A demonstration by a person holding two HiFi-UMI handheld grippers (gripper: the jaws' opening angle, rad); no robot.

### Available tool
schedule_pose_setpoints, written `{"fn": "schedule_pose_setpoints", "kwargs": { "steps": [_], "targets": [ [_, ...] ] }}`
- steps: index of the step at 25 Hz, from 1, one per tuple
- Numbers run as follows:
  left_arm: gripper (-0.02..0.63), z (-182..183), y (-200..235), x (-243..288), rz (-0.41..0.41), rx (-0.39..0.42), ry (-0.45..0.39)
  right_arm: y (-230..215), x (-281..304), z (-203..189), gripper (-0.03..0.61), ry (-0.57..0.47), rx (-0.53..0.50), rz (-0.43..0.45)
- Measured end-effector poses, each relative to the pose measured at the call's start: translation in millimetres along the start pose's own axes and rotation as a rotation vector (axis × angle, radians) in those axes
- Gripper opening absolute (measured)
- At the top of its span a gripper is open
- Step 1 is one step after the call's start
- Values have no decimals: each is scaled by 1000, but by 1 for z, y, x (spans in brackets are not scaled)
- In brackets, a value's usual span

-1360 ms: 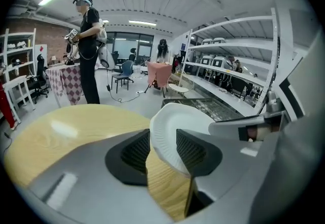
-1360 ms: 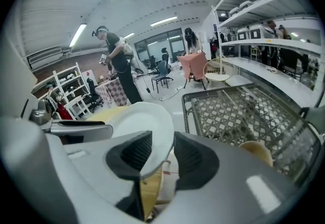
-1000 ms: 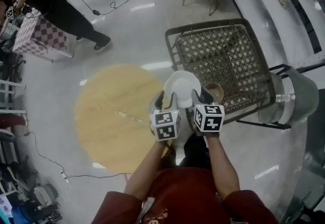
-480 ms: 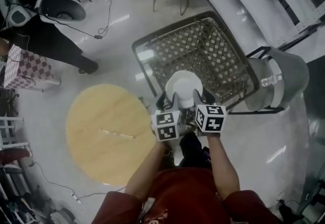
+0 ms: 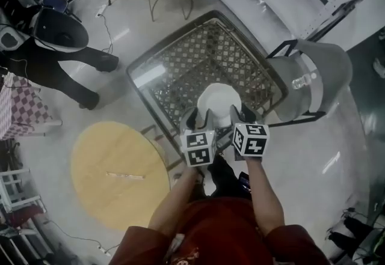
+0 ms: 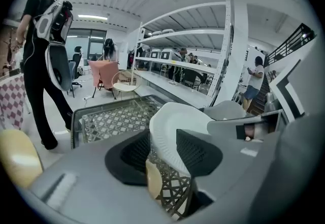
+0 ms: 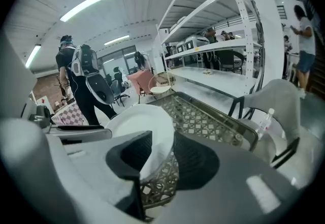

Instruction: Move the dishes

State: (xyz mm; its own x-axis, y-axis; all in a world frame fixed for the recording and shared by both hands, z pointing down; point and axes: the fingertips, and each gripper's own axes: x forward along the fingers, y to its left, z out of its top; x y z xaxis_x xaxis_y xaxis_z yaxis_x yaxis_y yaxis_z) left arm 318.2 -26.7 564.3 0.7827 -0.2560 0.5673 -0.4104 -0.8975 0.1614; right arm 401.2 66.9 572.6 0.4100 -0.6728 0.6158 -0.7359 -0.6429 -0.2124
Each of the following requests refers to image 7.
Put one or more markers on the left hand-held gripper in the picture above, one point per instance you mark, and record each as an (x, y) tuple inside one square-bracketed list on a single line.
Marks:
[(12, 83)]

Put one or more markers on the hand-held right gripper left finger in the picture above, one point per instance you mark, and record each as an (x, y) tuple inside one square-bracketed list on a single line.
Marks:
[(76, 179)]

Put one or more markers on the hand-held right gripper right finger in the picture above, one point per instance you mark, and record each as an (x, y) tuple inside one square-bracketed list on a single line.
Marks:
[(228, 192)]

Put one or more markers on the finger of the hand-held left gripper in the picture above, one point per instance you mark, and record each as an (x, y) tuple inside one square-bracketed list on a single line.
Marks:
[(83, 136)]

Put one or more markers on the white round plate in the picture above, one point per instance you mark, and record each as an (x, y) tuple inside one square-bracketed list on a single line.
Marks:
[(142, 121)]

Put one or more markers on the pink checkered cloth table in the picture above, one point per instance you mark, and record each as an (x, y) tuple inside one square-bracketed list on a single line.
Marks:
[(71, 116)]

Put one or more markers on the blue chair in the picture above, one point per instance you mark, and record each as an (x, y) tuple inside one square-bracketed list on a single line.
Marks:
[(119, 91)]

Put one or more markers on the pink cloth on chair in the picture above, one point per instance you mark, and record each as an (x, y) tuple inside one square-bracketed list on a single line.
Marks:
[(141, 80)]

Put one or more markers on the clear plastic water bottle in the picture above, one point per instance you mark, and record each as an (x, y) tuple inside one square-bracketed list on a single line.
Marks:
[(264, 124)]

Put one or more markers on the metal mesh basket cart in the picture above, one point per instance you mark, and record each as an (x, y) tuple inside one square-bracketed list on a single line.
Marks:
[(198, 121)]

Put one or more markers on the grey shell chair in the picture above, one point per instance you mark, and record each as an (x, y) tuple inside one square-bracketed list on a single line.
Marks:
[(276, 96)]

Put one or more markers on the crumpled beige paper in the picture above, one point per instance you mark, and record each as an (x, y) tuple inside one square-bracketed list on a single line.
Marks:
[(208, 71)]

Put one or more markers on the silver pod black square print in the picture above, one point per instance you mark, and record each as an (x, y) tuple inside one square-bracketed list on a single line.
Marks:
[(196, 41), (180, 46)]

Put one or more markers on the white metal shelf rack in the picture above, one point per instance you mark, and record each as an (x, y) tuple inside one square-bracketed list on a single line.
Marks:
[(215, 45)]

